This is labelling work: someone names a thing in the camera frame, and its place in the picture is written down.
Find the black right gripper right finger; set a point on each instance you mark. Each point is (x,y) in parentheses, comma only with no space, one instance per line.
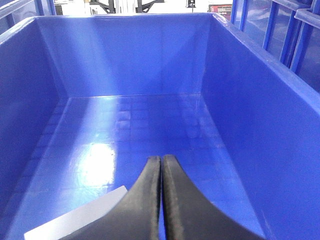
(189,215)

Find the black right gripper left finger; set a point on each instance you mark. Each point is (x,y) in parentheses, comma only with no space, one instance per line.
(135,216)

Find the gray square hollow base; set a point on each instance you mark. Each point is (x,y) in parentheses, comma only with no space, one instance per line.
(77,218)

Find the large blue bin left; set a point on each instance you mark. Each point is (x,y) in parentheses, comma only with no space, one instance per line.
(85,100)

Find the large blue bin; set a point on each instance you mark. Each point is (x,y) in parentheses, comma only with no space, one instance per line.
(287,29)
(85,100)

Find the large blue bin right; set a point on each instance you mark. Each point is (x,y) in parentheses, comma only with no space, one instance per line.
(287,29)

